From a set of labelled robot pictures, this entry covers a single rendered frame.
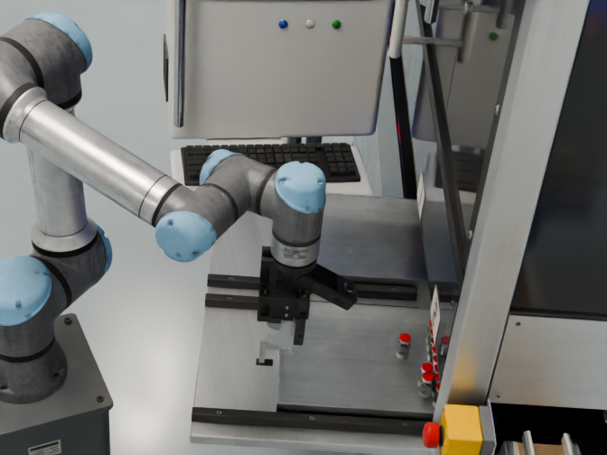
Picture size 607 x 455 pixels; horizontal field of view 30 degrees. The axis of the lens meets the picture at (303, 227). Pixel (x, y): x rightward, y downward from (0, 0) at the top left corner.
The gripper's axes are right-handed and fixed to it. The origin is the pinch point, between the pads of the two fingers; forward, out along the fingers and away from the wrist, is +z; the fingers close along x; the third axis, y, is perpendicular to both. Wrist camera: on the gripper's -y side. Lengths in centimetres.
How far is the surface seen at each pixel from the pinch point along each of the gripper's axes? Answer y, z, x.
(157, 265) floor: 38, 99, -135
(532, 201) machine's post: -29, -42, 12
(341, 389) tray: -8.4, 11.2, -1.9
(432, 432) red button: -20.7, -1.8, 18.5
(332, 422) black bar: -6.6, 9.5, 7.5
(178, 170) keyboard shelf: 27, 19, -74
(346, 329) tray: -9.5, 11.2, -17.2
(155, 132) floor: 47, 99, -209
